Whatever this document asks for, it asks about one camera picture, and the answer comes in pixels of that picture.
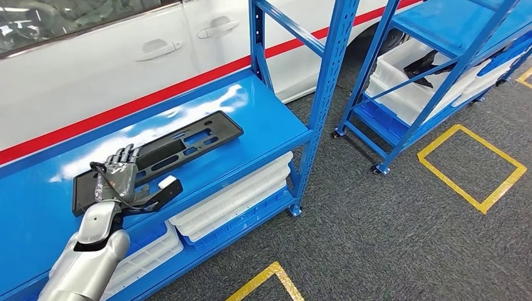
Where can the white plastic bin stack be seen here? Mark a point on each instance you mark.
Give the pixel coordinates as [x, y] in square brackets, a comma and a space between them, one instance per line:
[478, 85]

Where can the black plastic plate frame part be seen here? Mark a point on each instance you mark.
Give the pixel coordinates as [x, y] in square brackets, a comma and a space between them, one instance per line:
[224, 128]

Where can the blue plastic crate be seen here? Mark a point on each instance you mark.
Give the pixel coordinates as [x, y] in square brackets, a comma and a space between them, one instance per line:
[249, 222]
[507, 54]
[382, 120]

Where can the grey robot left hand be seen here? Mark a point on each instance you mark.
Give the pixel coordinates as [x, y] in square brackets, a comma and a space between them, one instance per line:
[118, 178]

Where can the blue metal shelf rack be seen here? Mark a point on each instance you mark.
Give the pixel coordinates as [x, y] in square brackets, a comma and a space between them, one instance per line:
[249, 120]
[449, 21]

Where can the white car red stripe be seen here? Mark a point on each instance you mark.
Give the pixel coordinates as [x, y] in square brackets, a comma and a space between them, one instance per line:
[83, 91]

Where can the black plastic part in bin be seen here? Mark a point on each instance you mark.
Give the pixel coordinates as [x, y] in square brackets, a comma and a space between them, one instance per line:
[420, 66]

